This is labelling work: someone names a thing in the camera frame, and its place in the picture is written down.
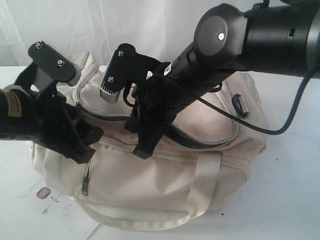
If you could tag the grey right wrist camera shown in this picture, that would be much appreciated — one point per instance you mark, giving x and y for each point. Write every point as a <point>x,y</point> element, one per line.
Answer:
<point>126,67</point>

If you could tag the white paper sheet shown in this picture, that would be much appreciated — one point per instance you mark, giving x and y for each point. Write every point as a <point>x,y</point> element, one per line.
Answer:
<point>75,221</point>

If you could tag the white paper hang tag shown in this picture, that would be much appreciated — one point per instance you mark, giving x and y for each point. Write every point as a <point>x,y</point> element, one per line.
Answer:
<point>42,198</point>

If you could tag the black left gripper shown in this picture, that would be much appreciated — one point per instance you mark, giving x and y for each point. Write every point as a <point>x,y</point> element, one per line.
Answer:
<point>56,129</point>

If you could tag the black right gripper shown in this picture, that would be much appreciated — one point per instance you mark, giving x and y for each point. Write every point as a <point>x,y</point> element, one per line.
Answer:
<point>166,92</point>

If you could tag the cream fabric duffel bag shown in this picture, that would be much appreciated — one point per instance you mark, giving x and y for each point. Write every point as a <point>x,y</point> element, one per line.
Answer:
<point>183,179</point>

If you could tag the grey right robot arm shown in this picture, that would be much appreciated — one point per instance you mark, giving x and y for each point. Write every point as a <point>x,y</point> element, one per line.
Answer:
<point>282,40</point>

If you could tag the white backdrop curtain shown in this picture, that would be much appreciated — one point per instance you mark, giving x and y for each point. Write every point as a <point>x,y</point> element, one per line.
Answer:
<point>157,28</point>

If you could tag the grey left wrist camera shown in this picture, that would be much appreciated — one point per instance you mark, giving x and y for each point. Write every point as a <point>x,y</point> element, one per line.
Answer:
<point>48,67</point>

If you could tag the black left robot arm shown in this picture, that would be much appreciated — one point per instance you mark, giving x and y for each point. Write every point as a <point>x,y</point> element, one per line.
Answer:
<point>16,115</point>

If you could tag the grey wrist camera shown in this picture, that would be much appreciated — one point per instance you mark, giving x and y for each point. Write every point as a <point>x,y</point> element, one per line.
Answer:
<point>48,67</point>
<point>126,67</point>

